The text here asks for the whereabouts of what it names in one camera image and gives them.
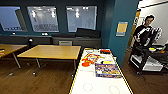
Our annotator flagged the grey sofa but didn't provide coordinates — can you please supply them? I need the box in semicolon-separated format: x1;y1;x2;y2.
51;35;103;49

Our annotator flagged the black sofa cushion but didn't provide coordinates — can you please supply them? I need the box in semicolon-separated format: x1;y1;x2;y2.
75;27;102;38

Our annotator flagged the white vent panel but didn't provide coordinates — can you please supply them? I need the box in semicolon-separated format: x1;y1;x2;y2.
58;40;73;46

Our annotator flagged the red black game box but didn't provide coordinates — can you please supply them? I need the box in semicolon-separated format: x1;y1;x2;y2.
99;49;112;55

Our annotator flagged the yellow card pile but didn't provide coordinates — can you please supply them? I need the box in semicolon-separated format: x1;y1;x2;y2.
101;60;114;65

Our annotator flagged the glass window pane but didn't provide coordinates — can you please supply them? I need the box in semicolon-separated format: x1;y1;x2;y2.
65;5;98;33
27;5;60;33
0;6;28;33

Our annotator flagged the large wooden table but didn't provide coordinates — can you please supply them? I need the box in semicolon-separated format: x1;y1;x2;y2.
16;44;82;78

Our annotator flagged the white air hockey table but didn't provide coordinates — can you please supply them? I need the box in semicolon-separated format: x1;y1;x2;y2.
68;48;134;94

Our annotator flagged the white object on ledge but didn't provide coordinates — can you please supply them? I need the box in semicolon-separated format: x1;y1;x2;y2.
41;32;49;36
10;31;17;36

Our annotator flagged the person in black jacket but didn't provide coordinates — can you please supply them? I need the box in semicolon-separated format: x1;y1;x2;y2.
133;14;158;48

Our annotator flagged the black wheeled cart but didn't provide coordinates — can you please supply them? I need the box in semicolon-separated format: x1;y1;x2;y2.
129;28;168;75

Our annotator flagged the dark bench sofa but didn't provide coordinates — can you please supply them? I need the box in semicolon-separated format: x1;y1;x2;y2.
0;34;53;46

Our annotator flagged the yellow object on cart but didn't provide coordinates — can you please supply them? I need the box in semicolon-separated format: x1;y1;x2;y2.
148;47;158;52

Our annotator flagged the orange item on table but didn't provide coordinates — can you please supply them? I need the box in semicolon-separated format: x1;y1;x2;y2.
0;49;6;56

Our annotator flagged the yellow wall poster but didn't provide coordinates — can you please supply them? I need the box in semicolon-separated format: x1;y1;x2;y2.
115;21;129;37

